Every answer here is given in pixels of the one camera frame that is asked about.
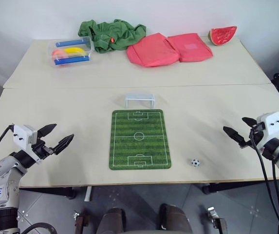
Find yellow toy banana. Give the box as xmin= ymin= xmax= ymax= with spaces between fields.
xmin=64 ymin=47 xmax=86 ymax=55

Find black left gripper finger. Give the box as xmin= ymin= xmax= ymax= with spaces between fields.
xmin=37 ymin=123 xmax=58 ymax=140
xmin=52 ymin=133 xmax=75 ymax=156

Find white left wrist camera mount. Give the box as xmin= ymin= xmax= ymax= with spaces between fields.
xmin=13 ymin=124 xmax=43 ymax=162

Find crumpled green cloth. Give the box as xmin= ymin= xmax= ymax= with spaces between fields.
xmin=77 ymin=19 xmax=148 ymax=54

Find clear box with blue handles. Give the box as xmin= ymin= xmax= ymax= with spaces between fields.
xmin=47 ymin=36 xmax=95 ymax=67

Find white table leg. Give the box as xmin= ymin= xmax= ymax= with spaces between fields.
xmin=84 ymin=186 xmax=93 ymax=202

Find pink folded shorts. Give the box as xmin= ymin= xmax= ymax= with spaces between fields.
xmin=126 ymin=32 xmax=180 ymax=68

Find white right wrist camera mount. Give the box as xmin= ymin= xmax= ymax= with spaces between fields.
xmin=256 ymin=111 xmax=279 ymax=150

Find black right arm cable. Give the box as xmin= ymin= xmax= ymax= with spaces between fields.
xmin=250 ymin=126 xmax=279 ymax=234

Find green soccer field mat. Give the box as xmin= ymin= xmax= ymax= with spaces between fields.
xmin=109 ymin=109 xmax=173 ymax=171

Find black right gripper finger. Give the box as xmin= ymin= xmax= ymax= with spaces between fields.
xmin=242 ymin=117 xmax=259 ymax=128
xmin=223 ymin=125 xmax=251 ymax=149

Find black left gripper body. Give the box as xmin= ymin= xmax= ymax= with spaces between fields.
xmin=31 ymin=137 xmax=57 ymax=161

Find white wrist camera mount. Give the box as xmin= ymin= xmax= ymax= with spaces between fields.
xmin=13 ymin=124 xmax=43 ymax=162
xmin=256 ymin=111 xmax=279 ymax=150

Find small white toy goal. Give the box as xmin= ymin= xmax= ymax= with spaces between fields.
xmin=124 ymin=93 xmax=155 ymax=110

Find flat red fabric bag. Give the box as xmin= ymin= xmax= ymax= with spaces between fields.
xmin=167 ymin=32 xmax=214 ymax=63

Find toy watermelon slice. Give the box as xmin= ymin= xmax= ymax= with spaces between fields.
xmin=207 ymin=25 xmax=238 ymax=47

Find pink toy peach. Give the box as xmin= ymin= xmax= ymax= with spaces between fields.
xmin=51 ymin=49 xmax=69 ymax=59

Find metal caster foot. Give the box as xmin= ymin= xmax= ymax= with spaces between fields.
xmin=205 ymin=206 xmax=228 ymax=234
xmin=73 ymin=210 xmax=91 ymax=234

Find black table frame bar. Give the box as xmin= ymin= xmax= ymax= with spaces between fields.
xmin=19 ymin=186 xmax=76 ymax=200
xmin=193 ymin=180 xmax=279 ymax=195

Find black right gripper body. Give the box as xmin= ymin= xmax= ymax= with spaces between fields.
xmin=248 ymin=123 xmax=266 ymax=149

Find dark rounded shape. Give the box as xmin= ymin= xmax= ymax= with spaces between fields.
xmin=97 ymin=207 xmax=127 ymax=234
xmin=159 ymin=203 xmax=194 ymax=234

